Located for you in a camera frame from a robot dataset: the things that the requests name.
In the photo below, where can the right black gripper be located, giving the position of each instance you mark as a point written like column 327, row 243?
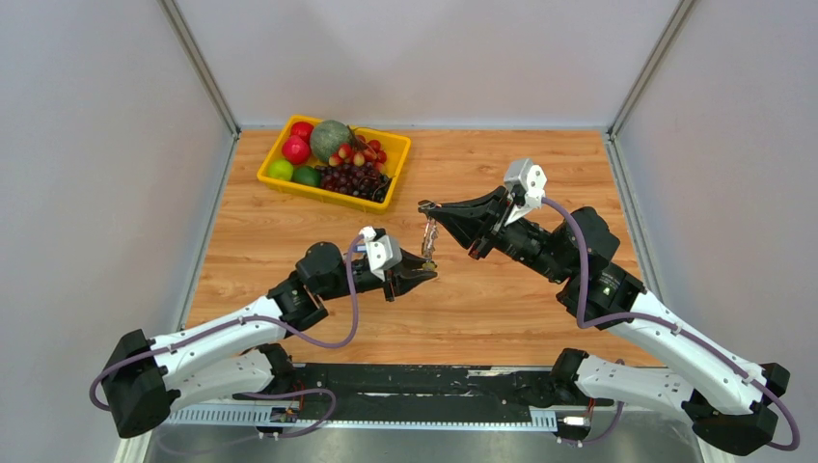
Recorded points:
column 479, row 222

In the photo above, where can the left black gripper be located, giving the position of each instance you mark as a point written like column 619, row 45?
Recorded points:
column 403, row 281

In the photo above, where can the large silver keyring with clips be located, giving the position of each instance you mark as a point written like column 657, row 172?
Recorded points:
column 430, row 230

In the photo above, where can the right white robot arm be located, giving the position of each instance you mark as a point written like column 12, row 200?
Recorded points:
column 731, row 403

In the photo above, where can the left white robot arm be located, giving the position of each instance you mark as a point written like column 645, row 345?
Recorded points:
column 146, row 380

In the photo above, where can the purple grape bunch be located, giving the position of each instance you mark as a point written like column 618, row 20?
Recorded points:
column 361, row 182

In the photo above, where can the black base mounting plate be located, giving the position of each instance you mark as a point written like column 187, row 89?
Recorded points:
column 415, row 390

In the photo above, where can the red lychee cluster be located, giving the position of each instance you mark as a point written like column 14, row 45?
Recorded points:
column 361, row 153

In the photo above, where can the dark green lime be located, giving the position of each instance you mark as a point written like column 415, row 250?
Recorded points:
column 307, row 176

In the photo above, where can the green melon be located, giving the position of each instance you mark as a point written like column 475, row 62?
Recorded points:
column 327, row 137

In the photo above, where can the light green lime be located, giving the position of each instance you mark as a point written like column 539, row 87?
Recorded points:
column 280, row 169

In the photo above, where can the red apple front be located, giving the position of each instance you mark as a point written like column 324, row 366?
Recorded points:
column 296, row 150

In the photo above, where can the red apple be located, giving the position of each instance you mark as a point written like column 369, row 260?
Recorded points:
column 296, row 150
column 303, row 130

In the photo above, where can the red apple back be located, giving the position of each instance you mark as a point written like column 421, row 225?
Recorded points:
column 303, row 130

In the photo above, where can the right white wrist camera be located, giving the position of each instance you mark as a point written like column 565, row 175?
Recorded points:
column 524, row 182

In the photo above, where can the aluminium frame rail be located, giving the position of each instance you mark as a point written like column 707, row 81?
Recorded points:
column 383, row 418

